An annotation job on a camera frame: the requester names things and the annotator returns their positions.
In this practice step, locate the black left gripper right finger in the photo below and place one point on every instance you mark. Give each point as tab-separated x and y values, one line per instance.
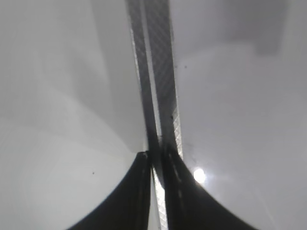
188	205

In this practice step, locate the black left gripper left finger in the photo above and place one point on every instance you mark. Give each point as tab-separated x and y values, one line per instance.
128	206

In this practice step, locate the white aluminium-framed whiteboard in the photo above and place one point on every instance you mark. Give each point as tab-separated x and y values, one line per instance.
223	81

